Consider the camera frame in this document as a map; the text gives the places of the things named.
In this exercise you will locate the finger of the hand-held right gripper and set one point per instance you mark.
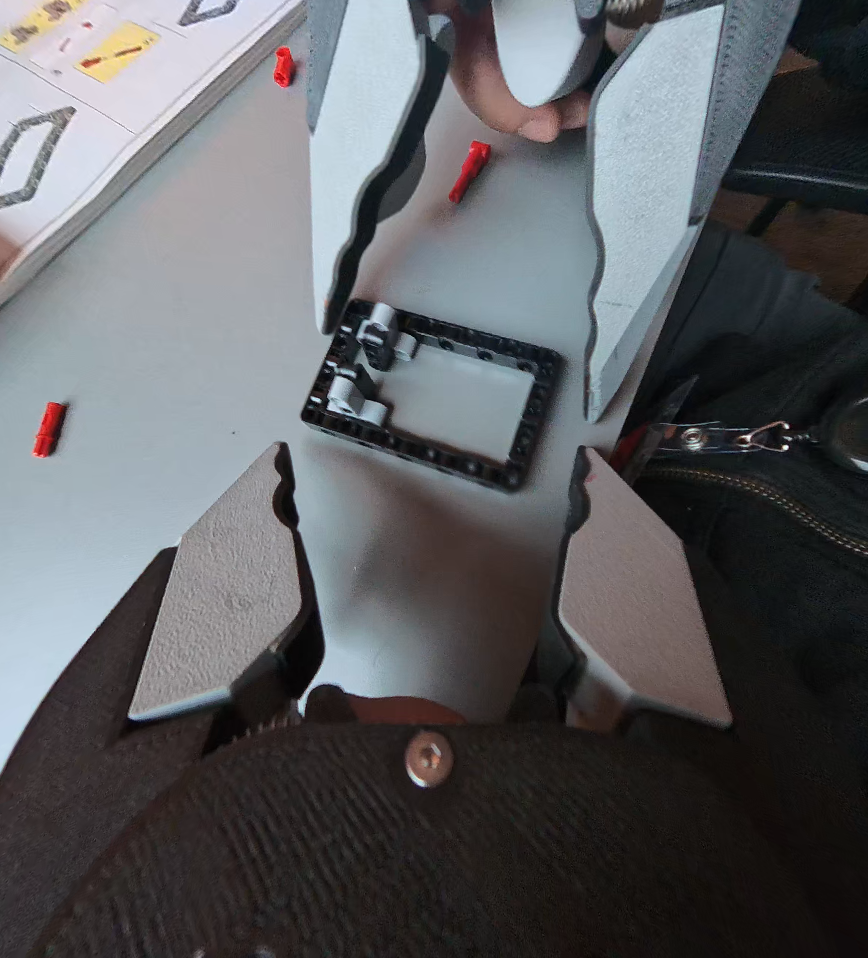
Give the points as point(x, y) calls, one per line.
point(651, 187)
point(363, 112)

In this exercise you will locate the person's right hand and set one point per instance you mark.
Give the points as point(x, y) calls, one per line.
point(509, 112)

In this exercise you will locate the dark trousers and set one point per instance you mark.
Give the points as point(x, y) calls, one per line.
point(741, 299)

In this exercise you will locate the short red lego pin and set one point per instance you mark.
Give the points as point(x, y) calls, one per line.
point(283, 66)

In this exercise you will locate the black zip jacket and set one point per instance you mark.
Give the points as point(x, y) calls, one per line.
point(815, 599)

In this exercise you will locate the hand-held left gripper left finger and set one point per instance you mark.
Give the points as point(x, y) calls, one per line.
point(232, 584)

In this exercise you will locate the black office chair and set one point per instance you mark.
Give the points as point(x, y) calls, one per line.
point(815, 183)

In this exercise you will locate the black lego frame assembly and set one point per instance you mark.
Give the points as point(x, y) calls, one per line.
point(434, 453)

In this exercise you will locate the lego instruction booklet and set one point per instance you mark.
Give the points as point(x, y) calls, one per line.
point(142, 90)

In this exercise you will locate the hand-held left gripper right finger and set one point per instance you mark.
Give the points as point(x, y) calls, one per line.
point(628, 591)

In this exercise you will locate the person's right forearm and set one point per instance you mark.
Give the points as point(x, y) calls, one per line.
point(860, 30)

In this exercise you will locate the long red lego axle pin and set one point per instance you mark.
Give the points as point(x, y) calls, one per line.
point(469, 170)

